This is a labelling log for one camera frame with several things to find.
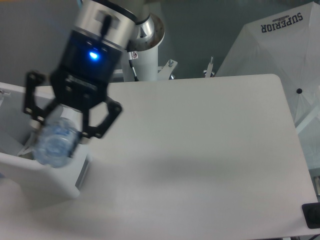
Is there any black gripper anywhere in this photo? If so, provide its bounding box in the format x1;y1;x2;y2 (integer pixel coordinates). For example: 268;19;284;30
22;29;124;158

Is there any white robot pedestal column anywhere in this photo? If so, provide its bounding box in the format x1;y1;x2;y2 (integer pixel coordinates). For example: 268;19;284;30
120;46;159;82

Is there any white plastic wrapper bag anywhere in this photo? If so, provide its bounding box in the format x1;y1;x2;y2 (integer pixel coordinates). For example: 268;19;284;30
17;145;34;160

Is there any white trash can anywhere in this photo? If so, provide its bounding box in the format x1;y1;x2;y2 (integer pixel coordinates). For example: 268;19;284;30
0;83;92;199

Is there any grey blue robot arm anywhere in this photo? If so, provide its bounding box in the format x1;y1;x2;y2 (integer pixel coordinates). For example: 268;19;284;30
23;0;144;161

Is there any black device at corner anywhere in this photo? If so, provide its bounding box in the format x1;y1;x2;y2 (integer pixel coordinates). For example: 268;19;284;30
301;202;320;229

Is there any white Superior umbrella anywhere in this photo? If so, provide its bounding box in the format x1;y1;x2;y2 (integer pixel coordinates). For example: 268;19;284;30
217;2;320;169

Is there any clear plastic water bottle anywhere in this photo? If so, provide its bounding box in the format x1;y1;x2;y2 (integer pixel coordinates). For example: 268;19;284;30
32;117;80;168

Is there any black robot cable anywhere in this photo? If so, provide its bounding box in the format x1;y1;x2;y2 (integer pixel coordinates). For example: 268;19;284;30
127;51;140;82

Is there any white table mounting bracket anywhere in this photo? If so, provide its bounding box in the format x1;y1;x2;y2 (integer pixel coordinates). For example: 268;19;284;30
112;58;179;83

